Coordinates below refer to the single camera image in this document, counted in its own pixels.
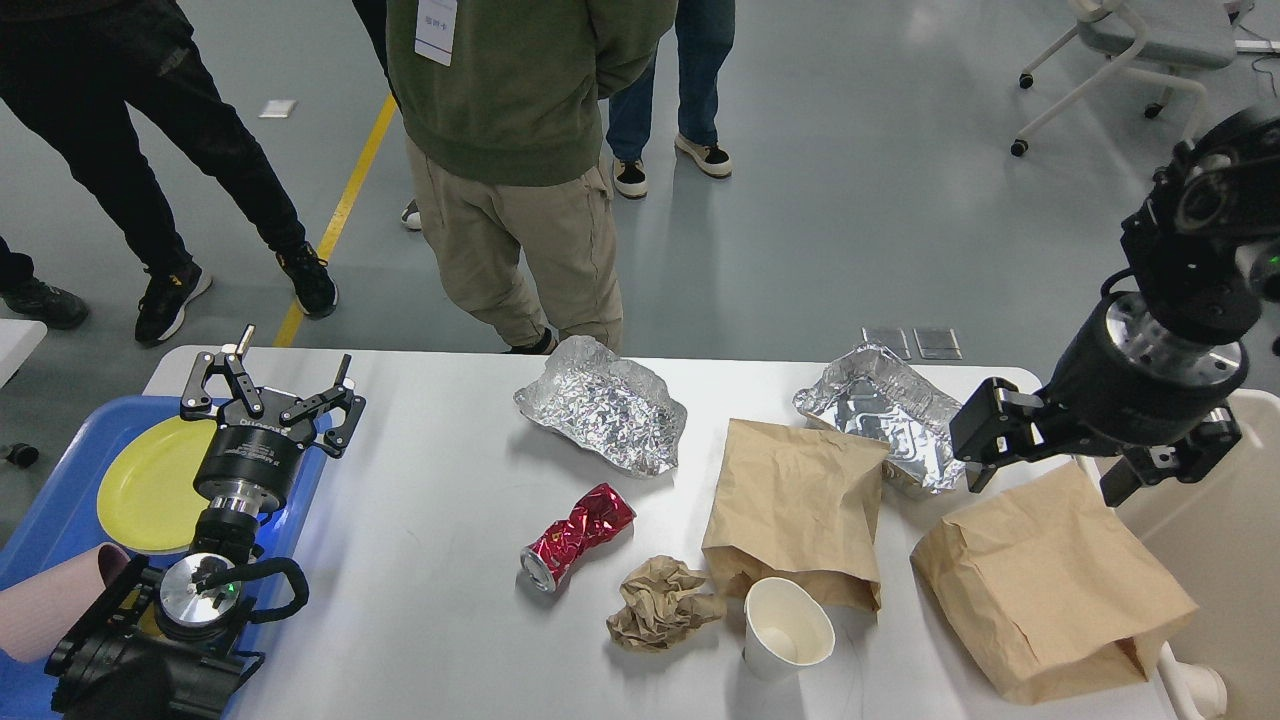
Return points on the grey office chair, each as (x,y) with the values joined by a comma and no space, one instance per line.
(1152,41)

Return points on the white paper cup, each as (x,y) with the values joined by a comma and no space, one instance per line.
(786,630)

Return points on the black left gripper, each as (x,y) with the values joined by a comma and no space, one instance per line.
(254,460)

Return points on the foil tray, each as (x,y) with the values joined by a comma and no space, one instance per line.
(612,406)
(874,394)

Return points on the person dark trousers black sneakers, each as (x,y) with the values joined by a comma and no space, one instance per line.
(373,16)

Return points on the white side table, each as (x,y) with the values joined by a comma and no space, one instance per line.
(19,338)

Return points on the person blue jeans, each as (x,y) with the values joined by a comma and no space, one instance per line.
(705,31)

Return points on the large brown paper bag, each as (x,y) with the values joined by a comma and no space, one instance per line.
(800,504)

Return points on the yellow plastic plate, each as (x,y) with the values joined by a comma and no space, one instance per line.
(146,499)

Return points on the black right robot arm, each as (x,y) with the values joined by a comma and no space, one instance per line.
(1202,248)

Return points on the crushed red can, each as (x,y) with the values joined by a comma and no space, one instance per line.
(596,518)

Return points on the person black trousers black shoes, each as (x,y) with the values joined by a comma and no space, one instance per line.
(72,72)

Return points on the crumpled brown paper ball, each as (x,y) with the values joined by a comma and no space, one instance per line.
(662,606)

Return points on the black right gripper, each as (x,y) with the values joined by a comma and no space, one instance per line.
(1126,386)

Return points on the person green sweater khaki trousers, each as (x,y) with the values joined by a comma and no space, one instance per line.
(500,105)

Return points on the pink mug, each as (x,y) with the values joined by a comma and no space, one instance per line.
(37,612)

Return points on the person dark shoes far left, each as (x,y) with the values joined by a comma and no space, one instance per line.
(27,295)

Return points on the beige plastic bin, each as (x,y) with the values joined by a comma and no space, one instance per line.
(1219,538)

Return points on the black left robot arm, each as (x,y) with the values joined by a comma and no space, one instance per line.
(173,632)

